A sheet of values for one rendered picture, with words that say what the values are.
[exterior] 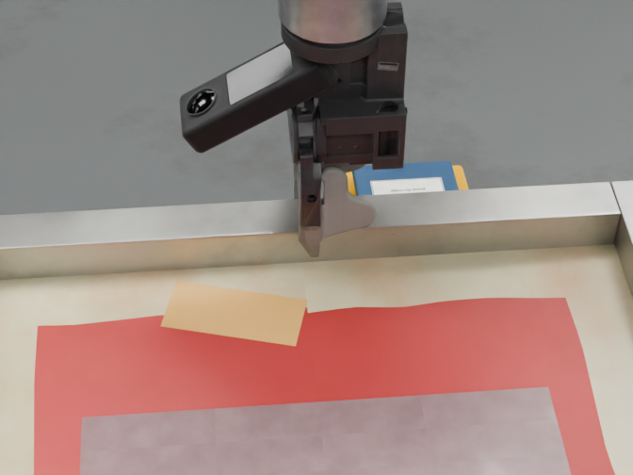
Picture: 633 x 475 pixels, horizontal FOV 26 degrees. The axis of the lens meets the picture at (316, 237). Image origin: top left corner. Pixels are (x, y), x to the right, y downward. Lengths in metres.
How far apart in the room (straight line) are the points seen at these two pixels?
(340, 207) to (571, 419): 0.23
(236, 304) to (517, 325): 0.22
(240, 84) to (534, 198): 0.27
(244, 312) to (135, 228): 0.11
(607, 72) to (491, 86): 0.29
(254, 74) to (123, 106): 2.25
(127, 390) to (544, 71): 2.45
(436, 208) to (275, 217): 0.13
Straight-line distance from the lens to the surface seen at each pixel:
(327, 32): 0.92
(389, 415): 1.00
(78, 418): 1.01
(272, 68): 0.97
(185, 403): 1.01
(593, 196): 1.12
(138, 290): 1.08
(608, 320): 1.08
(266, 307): 1.06
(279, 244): 1.08
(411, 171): 1.36
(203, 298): 1.07
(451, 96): 3.24
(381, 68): 0.97
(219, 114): 0.97
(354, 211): 1.04
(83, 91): 3.29
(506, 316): 1.07
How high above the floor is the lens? 1.78
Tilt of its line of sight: 39 degrees down
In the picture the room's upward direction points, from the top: straight up
